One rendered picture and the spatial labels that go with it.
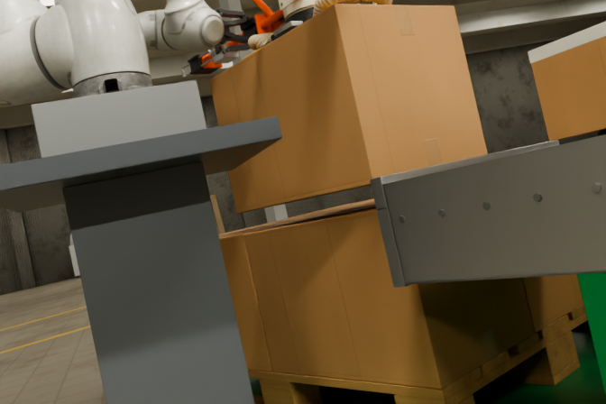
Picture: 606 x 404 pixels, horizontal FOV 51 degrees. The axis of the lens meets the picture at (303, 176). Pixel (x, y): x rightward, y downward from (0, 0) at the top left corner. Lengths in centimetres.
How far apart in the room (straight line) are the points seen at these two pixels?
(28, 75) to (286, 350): 96
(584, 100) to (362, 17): 152
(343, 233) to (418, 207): 40
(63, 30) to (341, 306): 87
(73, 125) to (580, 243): 84
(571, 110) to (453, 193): 179
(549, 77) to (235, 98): 155
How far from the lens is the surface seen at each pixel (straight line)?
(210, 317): 119
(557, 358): 183
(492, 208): 106
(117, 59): 127
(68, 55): 130
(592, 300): 102
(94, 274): 117
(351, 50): 140
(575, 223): 100
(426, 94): 153
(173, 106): 117
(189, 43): 161
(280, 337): 179
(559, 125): 288
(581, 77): 281
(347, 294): 154
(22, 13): 142
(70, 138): 116
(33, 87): 138
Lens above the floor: 59
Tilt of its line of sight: 2 degrees up
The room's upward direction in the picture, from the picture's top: 13 degrees counter-clockwise
